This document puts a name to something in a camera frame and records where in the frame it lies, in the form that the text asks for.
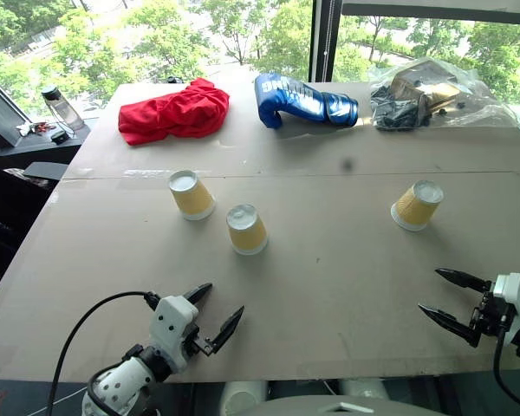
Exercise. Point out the small red white clutter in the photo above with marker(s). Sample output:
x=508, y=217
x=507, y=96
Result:
x=32, y=128

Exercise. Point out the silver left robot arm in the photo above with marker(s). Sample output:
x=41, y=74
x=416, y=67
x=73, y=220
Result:
x=121, y=383

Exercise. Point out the white cylinder under table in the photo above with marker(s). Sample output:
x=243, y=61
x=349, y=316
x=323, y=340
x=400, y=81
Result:
x=242, y=396
x=366, y=388

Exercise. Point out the black side desk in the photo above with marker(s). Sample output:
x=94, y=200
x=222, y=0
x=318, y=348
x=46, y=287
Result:
x=30, y=149

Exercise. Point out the yellow ribbed paper cup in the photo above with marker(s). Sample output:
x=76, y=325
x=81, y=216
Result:
x=247, y=234
x=414, y=208
x=193, y=199

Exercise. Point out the red crumpled cloth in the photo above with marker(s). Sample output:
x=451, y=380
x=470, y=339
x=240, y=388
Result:
x=173, y=112

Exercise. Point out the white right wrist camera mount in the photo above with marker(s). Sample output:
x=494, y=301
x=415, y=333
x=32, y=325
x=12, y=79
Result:
x=509, y=286

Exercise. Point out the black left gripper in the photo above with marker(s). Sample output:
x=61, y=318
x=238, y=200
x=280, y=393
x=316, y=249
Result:
x=192, y=338

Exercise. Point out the clear plastic bag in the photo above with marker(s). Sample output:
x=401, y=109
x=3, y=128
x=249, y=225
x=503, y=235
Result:
x=481, y=108

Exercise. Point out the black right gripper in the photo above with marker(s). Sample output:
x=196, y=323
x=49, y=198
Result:
x=492, y=314

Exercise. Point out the small black box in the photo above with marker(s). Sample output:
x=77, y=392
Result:
x=60, y=137

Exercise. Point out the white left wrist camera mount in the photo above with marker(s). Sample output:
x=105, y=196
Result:
x=171, y=318

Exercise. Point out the grey rounded robot body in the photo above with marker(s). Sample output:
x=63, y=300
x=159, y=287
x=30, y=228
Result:
x=329, y=407

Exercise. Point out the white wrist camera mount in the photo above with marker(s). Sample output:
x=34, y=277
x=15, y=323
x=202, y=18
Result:
x=171, y=318
x=509, y=286

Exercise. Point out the clear water bottle black cap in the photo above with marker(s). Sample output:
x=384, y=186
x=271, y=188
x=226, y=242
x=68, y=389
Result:
x=63, y=108

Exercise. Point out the grey slanted panel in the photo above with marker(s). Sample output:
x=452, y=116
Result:
x=2, y=115

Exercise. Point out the blue boxing glove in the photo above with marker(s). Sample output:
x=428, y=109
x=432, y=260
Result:
x=294, y=102

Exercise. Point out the black window frame post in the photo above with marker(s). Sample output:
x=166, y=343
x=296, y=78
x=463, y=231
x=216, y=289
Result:
x=325, y=39

